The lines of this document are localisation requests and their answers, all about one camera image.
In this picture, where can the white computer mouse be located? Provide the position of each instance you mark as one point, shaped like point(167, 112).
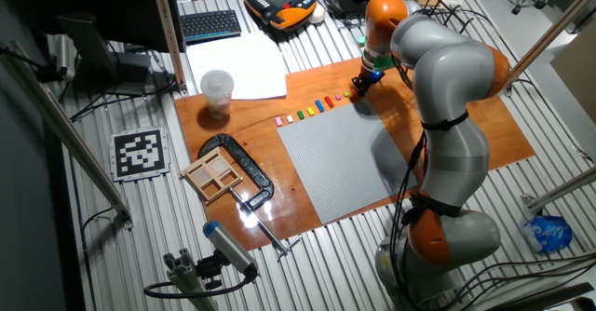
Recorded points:
point(317, 15)

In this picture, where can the light pink Lego brick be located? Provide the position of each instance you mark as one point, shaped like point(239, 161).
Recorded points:
point(278, 121)

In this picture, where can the aluminium frame bar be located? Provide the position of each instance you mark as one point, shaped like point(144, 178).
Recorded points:
point(65, 129)

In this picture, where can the brown cardboard panel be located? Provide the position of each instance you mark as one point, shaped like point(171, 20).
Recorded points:
point(577, 78)

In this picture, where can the wooden compartment tray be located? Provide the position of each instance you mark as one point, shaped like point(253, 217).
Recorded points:
point(212, 175)

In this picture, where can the black white marker board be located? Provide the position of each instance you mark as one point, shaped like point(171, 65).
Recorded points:
point(139, 152)

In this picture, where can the wooden frame post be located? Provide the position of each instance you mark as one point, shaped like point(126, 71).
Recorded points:
point(167, 31)
point(563, 20)

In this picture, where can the short aluminium profile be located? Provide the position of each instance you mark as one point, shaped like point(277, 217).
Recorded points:
point(559, 190)

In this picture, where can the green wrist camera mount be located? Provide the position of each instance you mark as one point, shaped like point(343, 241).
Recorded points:
point(382, 63)

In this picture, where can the yellow Lego brick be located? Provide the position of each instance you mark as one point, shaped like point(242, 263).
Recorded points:
point(310, 111)

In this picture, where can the long blue Lego brick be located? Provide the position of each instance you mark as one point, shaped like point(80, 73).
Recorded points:
point(319, 105)

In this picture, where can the glossy wooden board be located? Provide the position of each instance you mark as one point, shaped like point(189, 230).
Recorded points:
point(503, 139)

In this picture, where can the silver metal cylinder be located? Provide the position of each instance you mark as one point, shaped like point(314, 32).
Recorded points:
point(66, 57)

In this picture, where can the black monitor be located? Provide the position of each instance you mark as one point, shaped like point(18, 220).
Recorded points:
point(116, 4)

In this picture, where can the gray Lego baseplate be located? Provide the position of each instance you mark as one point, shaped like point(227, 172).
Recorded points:
point(335, 162)

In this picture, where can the blue plastic bag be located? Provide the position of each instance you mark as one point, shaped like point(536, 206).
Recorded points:
point(548, 233)

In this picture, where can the gray orange robot arm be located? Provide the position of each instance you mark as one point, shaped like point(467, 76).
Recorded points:
point(451, 73)

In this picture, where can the gray camera blue cap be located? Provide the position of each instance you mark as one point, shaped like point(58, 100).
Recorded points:
point(230, 248)

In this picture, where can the aluminium camera mount post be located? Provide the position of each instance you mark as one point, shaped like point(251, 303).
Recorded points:
point(186, 278)

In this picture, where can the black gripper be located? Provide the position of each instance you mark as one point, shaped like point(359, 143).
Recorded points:
point(372, 74)

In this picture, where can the black metal C-clamp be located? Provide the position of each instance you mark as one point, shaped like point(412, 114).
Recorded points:
point(253, 169)

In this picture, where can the black keyboard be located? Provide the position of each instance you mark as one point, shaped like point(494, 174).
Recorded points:
point(209, 24)

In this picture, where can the long red Lego brick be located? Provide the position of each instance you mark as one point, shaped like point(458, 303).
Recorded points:
point(329, 101)

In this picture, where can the clear plastic cup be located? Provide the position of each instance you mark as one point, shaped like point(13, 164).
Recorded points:
point(217, 92)

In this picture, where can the white paper sheets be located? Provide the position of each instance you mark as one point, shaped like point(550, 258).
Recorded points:
point(237, 64)

